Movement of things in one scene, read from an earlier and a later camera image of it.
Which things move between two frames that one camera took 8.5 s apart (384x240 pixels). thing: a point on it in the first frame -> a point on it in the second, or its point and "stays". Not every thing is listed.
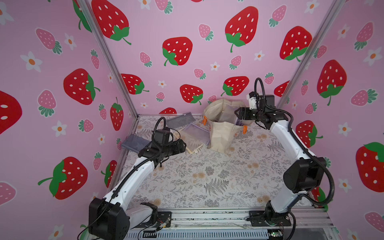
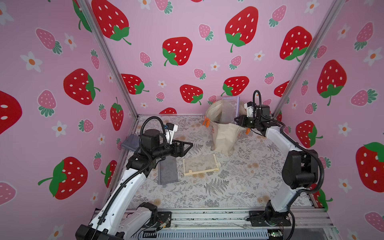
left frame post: x=87 y=10 stays
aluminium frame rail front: x=231 y=218 stays
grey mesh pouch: x=180 y=120 -> x=167 y=171
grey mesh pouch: x=135 y=143 stays
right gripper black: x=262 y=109 -> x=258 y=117
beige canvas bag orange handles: x=220 y=115 stays
